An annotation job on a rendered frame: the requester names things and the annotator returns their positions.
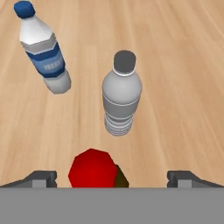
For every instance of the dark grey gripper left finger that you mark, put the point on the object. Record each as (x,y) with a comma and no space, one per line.
(40,178)

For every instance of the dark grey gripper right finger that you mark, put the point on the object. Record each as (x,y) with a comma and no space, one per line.
(183,178)

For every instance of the red-capped dark bottle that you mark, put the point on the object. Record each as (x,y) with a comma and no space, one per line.
(93,170)

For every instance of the grey plastic bottle, dark cap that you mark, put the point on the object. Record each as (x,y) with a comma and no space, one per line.
(122,96)

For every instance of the blue-capped blue-label plastic bottle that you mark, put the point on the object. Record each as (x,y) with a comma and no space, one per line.
(43,49)

